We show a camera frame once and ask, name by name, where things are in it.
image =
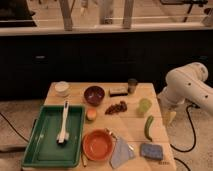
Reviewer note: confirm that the green chili pepper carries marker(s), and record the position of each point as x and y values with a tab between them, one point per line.
147	126

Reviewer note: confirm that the orange bowl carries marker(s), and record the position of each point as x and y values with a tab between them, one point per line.
97	145

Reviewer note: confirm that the light green cup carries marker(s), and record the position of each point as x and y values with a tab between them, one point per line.
144	105

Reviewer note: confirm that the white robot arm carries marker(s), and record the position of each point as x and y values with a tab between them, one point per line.
185	83

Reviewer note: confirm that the wooden pencil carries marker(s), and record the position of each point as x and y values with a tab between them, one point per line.
84	160

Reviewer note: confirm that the brown block eraser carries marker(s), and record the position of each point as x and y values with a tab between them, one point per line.
118	92

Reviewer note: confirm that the orange peach fruit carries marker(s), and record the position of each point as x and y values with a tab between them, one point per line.
91	114

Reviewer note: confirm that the dark red grape bunch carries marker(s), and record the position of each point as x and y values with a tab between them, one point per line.
116	108

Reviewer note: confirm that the green plastic tray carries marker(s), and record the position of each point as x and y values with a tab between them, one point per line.
43	151

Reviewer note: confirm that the white dish brush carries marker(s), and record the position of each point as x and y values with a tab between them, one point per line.
63	135

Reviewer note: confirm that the blue sponge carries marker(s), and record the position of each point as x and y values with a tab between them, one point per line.
151	151

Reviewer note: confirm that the dark purple bowl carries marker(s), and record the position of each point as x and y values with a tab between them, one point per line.
94	95

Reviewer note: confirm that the white small cup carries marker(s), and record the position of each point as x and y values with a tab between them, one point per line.
61	88

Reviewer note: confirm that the dark brown cylinder cup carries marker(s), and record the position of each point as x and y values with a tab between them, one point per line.
132	84

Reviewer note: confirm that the grey folded cloth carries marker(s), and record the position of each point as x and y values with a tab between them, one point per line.
122	153

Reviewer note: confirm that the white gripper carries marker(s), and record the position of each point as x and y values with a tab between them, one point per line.
168	116

